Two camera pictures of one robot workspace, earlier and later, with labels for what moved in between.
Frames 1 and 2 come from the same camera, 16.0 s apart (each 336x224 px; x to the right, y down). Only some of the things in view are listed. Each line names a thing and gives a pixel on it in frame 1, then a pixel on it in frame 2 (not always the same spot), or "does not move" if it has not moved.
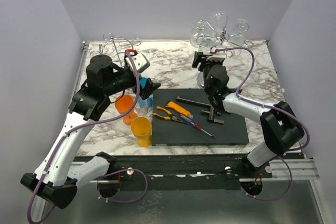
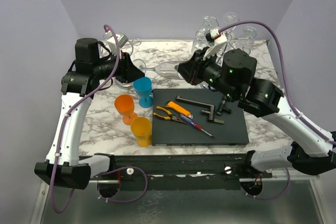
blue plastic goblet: x=147 y=102 does not move
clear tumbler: x=239 y=33 → x=249 y=33
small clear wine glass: x=144 y=107 → x=165 y=68
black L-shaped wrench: x=210 y=112 does not move
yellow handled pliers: x=170 y=117 does not move
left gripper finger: x=149 y=87 → x=132 y=73
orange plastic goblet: x=123 y=104 does not move
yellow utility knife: x=181 y=110 does not move
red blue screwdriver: x=195 y=124 does not move
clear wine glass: x=219 y=17 → x=231 y=18
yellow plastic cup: x=141 y=128 does not move
